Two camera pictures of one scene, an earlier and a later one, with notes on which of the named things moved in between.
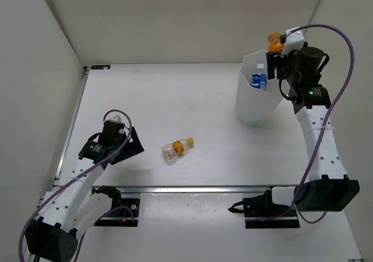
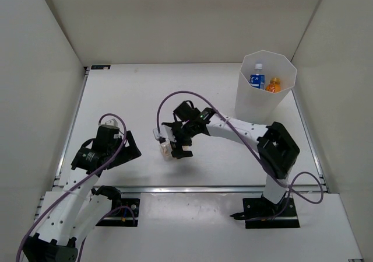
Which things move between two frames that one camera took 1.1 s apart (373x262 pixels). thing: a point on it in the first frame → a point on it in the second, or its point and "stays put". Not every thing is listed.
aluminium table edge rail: (246, 189) stays put
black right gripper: (271, 56) → (175, 126)
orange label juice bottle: (274, 42) → (274, 85)
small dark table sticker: (100, 66) stays put
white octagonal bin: (253, 107) stays put
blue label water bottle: (259, 78) stays put
